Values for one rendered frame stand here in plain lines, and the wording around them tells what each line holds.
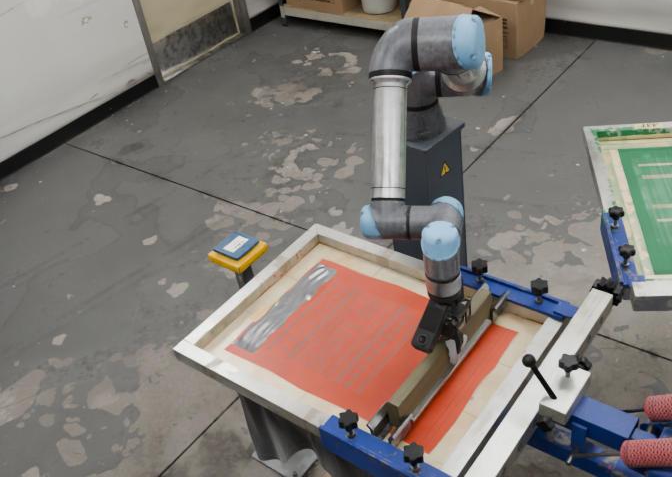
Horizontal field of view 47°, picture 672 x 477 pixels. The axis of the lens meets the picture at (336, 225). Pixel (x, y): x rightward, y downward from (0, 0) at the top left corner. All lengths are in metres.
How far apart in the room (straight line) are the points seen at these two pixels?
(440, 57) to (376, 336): 0.70
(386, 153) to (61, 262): 2.82
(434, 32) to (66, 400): 2.36
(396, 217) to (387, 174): 0.10
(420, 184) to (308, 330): 0.56
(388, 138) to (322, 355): 0.57
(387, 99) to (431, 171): 0.56
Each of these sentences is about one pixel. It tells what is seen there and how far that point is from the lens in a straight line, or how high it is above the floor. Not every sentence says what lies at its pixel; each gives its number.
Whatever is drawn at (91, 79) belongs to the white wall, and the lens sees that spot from 5.46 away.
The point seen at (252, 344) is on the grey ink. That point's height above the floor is 0.96.
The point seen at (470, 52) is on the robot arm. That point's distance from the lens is 1.68.
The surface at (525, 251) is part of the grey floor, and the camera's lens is 3.66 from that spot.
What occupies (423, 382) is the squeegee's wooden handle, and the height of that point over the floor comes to 1.04.
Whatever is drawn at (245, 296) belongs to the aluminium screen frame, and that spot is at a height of 0.99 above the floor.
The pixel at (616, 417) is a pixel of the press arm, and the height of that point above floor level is 1.04.
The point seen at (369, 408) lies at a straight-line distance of 1.78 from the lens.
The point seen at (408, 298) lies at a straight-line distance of 2.02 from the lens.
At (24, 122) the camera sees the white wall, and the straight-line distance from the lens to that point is 5.24.
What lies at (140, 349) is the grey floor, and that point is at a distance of 3.54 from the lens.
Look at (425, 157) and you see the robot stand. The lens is 2.16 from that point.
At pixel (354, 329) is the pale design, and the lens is 1.96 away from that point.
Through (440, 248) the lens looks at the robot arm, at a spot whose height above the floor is 1.34.
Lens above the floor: 2.31
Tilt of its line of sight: 36 degrees down
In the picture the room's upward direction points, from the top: 10 degrees counter-clockwise
